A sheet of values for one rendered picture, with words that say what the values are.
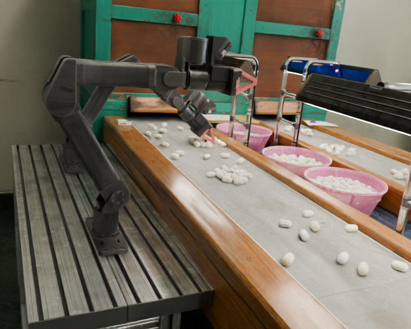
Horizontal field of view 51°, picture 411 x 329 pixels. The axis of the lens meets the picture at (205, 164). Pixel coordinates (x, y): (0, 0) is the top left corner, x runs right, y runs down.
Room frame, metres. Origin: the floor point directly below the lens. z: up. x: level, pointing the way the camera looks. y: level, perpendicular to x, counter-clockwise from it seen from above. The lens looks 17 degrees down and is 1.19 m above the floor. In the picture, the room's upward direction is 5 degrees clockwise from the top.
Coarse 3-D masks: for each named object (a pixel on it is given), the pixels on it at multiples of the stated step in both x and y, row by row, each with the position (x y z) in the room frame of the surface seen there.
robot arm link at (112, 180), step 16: (80, 112) 0.94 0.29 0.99; (64, 128) 0.92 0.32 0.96; (80, 128) 0.94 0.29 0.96; (80, 144) 0.94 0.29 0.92; (96, 144) 0.96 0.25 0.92; (96, 160) 0.96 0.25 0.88; (96, 176) 0.96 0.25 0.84; (112, 176) 0.97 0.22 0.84; (112, 192) 0.97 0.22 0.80; (128, 192) 0.99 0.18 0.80
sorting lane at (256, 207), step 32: (160, 128) 1.99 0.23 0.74; (192, 160) 1.51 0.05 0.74; (224, 160) 1.55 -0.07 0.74; (224, 192) 1.21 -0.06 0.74; (256, 192) 1.23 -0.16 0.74; (288, 192) 1.26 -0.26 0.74; (256, 224) 1.00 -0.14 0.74; (320, 224) 1.04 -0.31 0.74; (320, 256) 0.86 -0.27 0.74; (352, 256) 0.87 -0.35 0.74; (384, 256) 0.89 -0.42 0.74; (320, 288) 0.73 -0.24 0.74; (352, 288) 0.74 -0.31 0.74; (384, 288) 0.75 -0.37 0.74; (352, 320) 0.64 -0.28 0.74; (384, 320) 0.65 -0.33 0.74
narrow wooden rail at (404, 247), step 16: (240, 144) 1.71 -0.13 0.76; (256, 160) 1.51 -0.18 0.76; (288, 176) 1.34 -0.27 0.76; (304, 192) 1.24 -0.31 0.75; (320, 192) 1.22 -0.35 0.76; (336, 208) 1.10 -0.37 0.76; (352, 208) 1.11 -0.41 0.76; (352, 224) 1.04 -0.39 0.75; (368, 224) 1.01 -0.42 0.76; (384, 240) 0.94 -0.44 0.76; (400, 240) 0.93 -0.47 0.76; (400, 256) 0.89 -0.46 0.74
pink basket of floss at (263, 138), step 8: (216, 128) 1.99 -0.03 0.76; (224, 128) 2.10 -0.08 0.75; (240, 128) 2.13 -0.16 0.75; (256, 128) 2.12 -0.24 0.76; (264, 128) 2.09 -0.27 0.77; (240, 136) 1.89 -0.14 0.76; (256, 136) 1.89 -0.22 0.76; (264, 136) 1.92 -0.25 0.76; (256, 144) 1.91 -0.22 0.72; (264, 144) 1.96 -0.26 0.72
